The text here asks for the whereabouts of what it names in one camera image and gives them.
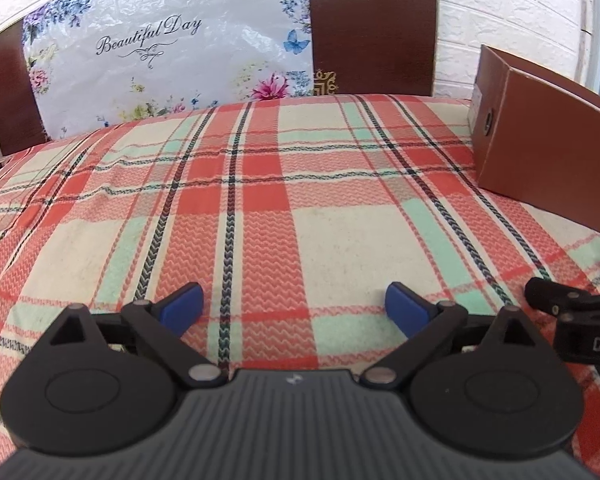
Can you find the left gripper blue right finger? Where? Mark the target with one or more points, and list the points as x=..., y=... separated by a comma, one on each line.
x=409, y=311

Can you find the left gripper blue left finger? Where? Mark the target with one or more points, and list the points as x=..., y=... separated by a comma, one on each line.
x=179, y=311

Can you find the brown cardboard storage box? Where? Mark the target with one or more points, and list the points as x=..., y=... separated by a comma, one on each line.
x=536, y=137

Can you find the red plaid bed blanket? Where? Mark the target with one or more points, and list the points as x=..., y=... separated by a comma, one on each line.
x=293, y=215

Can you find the floral plastic bedding bag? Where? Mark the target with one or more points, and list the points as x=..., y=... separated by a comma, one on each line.
x=97, y=63

